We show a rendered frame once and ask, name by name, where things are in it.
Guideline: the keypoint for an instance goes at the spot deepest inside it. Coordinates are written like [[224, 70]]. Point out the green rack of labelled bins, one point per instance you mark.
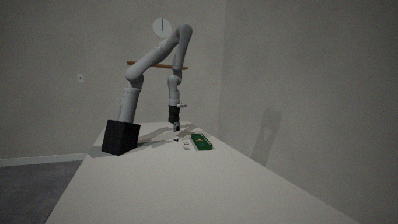
[[207, 145]]

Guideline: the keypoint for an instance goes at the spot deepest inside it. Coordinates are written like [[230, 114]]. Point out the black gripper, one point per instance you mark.
[[174, 110]]

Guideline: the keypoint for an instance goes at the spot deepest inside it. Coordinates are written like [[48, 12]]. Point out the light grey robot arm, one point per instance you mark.
[[134, 74]]

